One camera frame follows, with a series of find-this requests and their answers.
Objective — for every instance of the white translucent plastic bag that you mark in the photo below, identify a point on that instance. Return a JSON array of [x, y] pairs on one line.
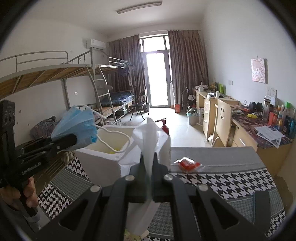
[[148, 136]]

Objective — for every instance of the blue bedding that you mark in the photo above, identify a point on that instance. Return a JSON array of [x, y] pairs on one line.
[[121, 96]]

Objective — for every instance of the metal bunk bed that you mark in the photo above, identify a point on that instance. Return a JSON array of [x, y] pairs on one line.
[[46, 74], [120, 97]]

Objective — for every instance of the houndstooth blanket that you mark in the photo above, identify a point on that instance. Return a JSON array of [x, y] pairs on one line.
[[219, 180]]

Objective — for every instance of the red snack packet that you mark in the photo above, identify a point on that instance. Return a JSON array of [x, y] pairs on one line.
[[188, 165]]

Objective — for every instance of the glass balcony door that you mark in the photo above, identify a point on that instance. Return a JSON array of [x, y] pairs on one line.
[[157, 76]]

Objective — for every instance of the ceiling tube light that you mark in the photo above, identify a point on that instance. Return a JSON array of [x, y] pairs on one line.
[[138, 7]]

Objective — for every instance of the black folding chair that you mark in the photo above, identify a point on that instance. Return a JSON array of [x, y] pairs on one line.
[[141, 104]]

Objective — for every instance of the yellow desk item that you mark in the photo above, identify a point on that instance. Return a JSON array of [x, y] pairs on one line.
[[252, 115]]

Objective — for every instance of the white air conditioner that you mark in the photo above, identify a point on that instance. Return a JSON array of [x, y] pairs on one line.
[[96, 43]]

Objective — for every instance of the wooden chair with smiley face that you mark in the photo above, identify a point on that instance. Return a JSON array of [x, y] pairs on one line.
[[223, 120]]

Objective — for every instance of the printed papers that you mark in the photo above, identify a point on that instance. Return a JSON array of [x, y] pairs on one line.
[[269, 134]]

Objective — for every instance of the black headphones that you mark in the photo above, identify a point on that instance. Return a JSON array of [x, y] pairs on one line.
[[256, 107]]

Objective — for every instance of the row of toiletry bottles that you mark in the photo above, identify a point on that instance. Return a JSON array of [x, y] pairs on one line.
[[282, 118]]

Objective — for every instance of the person's left forearm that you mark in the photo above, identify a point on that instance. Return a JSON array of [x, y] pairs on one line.
[[13, 219]]

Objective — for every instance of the wooden desk with patterned cover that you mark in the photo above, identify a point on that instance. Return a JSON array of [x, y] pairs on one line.
[[245, 136]]

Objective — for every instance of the hanging dark clothes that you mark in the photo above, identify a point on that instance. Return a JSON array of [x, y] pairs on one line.
[[123, 71]]

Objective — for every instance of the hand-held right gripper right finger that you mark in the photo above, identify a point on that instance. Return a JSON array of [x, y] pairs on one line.
[[159, 185]]

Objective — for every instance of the white wall socket panel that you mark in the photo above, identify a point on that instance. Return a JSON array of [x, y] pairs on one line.
[[271, 91]]

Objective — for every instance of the dark bag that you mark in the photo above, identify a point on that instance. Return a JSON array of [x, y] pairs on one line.
[[187, 98]]

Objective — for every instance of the yellow cloth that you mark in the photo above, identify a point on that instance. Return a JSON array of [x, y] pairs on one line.
[[113, 152]]

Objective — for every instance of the white foam box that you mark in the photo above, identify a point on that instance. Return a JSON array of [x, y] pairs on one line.
[[99, 164]]

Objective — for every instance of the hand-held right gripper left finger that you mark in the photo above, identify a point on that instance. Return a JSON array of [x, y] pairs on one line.
[[138, 185]]

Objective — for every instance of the light wooden desk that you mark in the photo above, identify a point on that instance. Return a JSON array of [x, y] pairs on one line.
[[208, 109]]

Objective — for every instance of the blue face mask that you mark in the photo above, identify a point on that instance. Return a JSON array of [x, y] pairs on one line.
[[74, 122]]

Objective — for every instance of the pink wall poster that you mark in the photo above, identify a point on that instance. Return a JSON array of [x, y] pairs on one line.
[[259, 70]]

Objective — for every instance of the metal bunk bed ladder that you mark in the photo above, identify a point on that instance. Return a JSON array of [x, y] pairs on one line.
[[103, 92]]

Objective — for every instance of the brown curtain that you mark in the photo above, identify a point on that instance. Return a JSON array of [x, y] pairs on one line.
[[127, 53], [188, 69]]

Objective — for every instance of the purple patterned bedding bundle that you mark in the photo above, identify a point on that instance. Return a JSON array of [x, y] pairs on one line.
[[45, 128]]

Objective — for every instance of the dark green rectangular case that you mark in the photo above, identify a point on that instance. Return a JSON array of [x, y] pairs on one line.
[[262, 213]]

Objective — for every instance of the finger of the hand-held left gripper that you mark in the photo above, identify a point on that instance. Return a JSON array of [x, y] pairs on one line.
[[66, 142]]

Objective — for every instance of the grey trash bin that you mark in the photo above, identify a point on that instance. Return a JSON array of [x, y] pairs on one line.
[[193, 118]]

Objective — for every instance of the red floor container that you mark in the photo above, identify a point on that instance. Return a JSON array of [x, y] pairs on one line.
[[177, 108]]

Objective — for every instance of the white lotion pump bottle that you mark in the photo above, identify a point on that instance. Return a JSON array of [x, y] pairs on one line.
[[164, 128]]

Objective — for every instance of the pale floral cloth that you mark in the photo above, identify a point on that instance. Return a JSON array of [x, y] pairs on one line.
[[134, 236]]

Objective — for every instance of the person's left hand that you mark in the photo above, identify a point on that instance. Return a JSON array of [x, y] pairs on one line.
[[30, 192]]

